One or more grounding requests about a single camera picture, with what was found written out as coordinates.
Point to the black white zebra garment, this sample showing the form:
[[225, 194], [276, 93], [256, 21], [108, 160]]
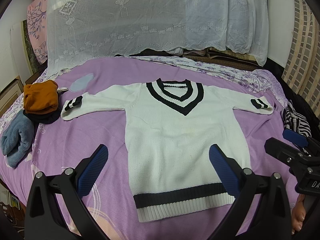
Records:
[[294, 121]]

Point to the purple bed sheet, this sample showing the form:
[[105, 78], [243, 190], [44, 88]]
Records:
[[64, 143]]

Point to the framed picture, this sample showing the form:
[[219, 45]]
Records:
[[34, 64]]

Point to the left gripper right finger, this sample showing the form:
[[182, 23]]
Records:
[[272, 217]]

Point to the folded blue fleece garment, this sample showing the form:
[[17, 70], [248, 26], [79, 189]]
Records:
[[17, 139]]

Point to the beige brick-pattern panel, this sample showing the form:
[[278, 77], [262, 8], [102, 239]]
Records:
[[302, 69]]

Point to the pink floral pillow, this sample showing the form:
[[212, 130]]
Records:
[[37, 28]]

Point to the folded orange garment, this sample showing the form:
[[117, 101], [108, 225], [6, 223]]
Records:
[[41, 98]]

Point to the brown striped blanket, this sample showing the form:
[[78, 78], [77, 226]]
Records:
[[224, 58]]

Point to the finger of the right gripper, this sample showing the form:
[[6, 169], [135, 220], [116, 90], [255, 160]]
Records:
[[282, 151], [295, 138]]

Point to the small white paper box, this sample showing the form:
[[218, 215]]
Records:
[[62, 90]]

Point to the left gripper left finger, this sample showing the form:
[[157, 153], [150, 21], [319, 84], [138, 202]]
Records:
[[44, 219]]

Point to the right human hand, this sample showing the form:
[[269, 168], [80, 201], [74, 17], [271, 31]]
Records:
[[298, 214]]

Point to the purple floral white quilt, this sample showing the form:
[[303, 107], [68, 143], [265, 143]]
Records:
[[255, 81]]

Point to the white black-striped knit sweater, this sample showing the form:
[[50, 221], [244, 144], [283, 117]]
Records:
[[170, 126]]

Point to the white lace cover cloth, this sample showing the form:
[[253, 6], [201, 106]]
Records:
[[80, 30]]

